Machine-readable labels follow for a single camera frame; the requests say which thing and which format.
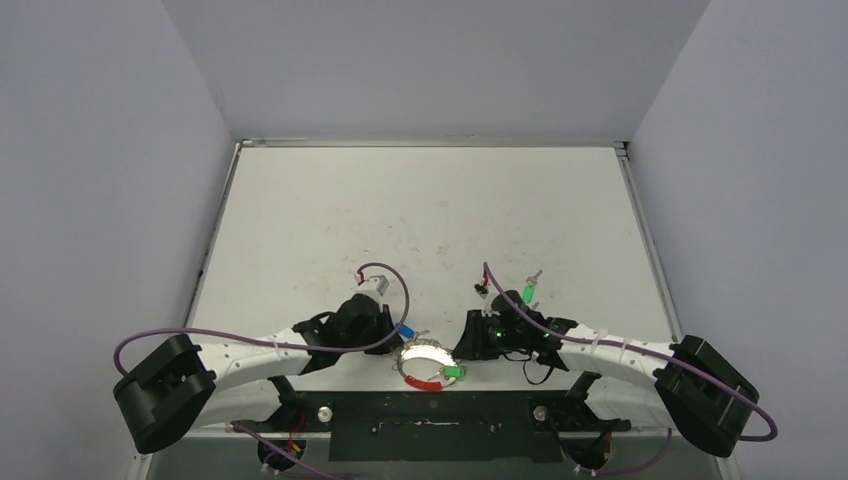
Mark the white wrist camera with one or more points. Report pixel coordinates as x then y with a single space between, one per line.
482 290
374 287

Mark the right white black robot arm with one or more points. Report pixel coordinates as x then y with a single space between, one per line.
687 386

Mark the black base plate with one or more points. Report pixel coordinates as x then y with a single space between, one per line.
446 426

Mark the blue key tag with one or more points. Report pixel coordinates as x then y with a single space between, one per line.
406 332

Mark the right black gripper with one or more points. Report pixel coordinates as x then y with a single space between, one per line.
472 337

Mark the green capped key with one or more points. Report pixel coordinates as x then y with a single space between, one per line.
529 290

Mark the large keyring with red sleeve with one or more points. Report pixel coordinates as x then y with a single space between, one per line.
419 363

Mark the green key tag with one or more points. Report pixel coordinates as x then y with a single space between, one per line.
453 372

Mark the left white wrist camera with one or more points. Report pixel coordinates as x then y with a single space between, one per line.
374 287

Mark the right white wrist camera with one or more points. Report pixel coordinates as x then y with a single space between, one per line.
482 290

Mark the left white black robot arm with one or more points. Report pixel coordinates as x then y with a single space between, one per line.
183 384

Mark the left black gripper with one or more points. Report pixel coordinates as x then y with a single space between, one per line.
384 322

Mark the aluminium frame rail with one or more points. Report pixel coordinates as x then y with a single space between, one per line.
711 423

